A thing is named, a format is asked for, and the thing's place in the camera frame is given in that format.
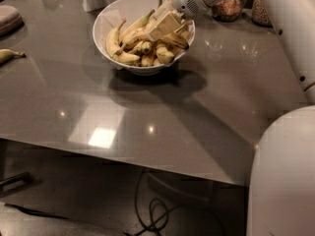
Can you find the small lower bananas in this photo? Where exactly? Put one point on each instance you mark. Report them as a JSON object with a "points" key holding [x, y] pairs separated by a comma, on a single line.
{"points": [[146, 50]]}

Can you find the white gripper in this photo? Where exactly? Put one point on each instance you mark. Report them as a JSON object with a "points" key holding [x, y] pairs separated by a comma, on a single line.
{"points": [[186, 8]]}

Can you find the front short banana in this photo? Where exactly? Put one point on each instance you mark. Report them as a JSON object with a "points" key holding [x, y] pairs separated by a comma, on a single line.
{"points": [[163, 54]]}

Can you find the left curved yellow banana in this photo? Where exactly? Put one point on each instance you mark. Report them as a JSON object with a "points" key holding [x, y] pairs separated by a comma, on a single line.
{"points": [[113, 48]]}

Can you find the glass jar of chickpeas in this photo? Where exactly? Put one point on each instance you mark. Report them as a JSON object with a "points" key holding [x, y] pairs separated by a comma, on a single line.
{"points": [[259, 14]]}

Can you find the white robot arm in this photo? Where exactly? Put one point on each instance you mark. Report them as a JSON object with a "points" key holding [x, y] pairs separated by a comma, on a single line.
{"points": [[282, 184]]}

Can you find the large top yellow banana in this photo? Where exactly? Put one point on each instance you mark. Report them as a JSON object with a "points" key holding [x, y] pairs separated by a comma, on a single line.
{"points": [[140, 34]]}

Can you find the glass jar with nuts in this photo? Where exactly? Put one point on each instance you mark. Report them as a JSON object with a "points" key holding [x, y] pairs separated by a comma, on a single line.
{"points": [[228, 10]]}

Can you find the white ceramic bowl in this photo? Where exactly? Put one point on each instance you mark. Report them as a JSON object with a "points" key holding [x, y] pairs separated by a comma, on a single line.
{"points": [[132, 10]]}

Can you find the grey pouch at left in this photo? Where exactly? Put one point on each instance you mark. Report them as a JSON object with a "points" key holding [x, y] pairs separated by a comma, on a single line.
{"points": [[10, 19]]}

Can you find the lone banana on table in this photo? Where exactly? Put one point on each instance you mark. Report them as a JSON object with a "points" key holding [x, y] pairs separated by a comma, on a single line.
{"points": [[8, 54]]}

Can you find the upright greenish banana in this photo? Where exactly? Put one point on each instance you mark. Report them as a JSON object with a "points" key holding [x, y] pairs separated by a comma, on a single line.
{"points": [[141, 22]]}

